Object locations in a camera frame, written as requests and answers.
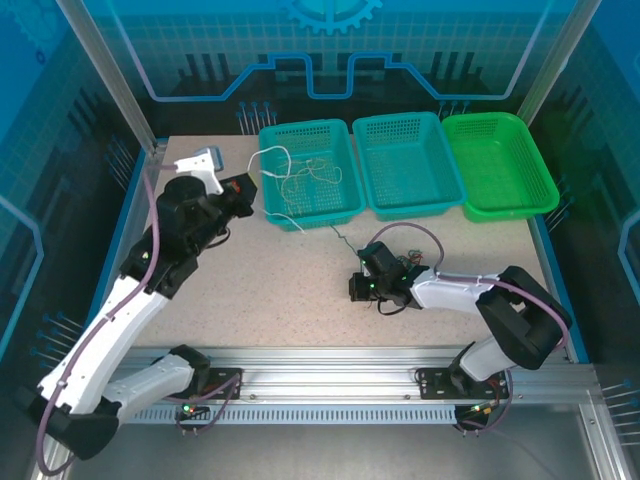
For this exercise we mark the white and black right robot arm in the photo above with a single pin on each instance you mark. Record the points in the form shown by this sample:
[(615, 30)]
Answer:
[(450, 295)]

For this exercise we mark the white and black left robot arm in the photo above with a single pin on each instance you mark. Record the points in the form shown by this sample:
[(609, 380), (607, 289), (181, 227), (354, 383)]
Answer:
[(100, 350)]

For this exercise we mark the empty teal plastic basket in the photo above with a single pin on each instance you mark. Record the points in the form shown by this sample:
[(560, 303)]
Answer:
[(410, 165)]

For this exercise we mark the small connector with lights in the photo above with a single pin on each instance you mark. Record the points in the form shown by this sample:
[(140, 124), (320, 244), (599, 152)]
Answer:
[(477, 411), (191, 410)]

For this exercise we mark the green plastic basket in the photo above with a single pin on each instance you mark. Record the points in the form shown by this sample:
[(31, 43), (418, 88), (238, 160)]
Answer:
[(500, 160)]

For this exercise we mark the aluminium extrusion rail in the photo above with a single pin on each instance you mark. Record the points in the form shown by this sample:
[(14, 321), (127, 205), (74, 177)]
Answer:
[(325, 372)]

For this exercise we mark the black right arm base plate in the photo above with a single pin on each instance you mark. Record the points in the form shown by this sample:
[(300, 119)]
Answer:
[(432, 382)]

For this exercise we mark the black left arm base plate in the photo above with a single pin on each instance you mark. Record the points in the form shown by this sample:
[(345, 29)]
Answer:
[(227, 382)]

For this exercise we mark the aluminium frame post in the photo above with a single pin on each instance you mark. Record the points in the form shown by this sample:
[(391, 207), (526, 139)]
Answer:
[(115, 75), (555, 60)]

